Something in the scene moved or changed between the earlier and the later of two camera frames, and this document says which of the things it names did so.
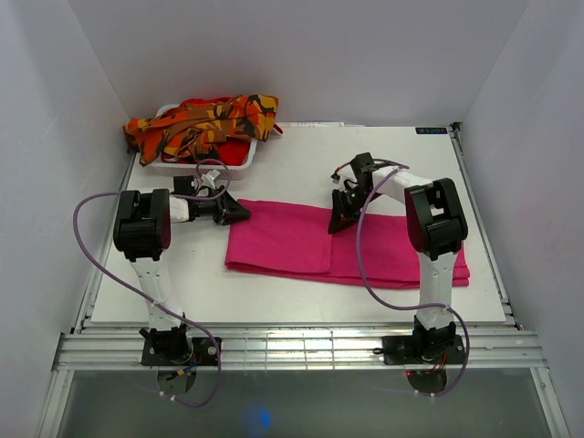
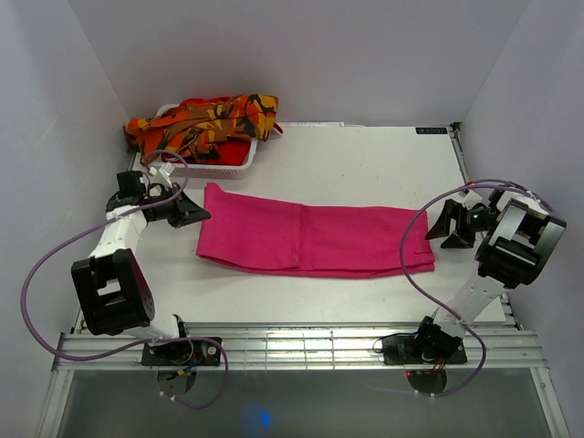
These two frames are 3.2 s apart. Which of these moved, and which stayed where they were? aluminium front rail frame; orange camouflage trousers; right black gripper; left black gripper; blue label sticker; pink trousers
Moved: right black gripper; pink trousers; left black gripper
Stayed: orange camouflage trousers; aluminium front rail frame; blue label sticker
